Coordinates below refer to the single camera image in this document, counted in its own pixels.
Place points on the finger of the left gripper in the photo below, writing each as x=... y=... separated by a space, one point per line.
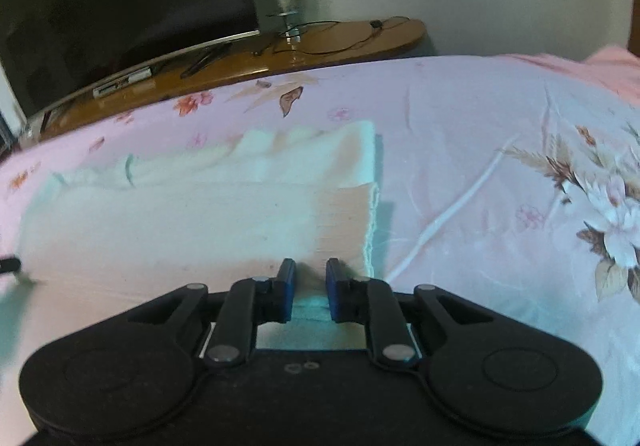
x=10 y=265

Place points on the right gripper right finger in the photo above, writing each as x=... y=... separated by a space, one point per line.
x=372 y=304

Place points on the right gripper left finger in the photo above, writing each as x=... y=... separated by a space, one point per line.
x=248 y=304

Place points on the white knitted garment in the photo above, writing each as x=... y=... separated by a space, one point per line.
x=143 y=227

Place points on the pink floral bed sheet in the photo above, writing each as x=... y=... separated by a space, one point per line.
x=508 y=184

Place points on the silver set-top box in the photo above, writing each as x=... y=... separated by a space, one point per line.
x=122 y=82

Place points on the black remote control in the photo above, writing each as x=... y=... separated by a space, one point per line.
x=209 y=56

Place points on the wooden tv console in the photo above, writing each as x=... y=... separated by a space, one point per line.
x=324 y=43

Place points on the black flat screen television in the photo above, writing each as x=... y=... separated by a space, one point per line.
x=52 y=50

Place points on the pink pillow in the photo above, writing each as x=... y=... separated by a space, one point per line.
x=611 y=67

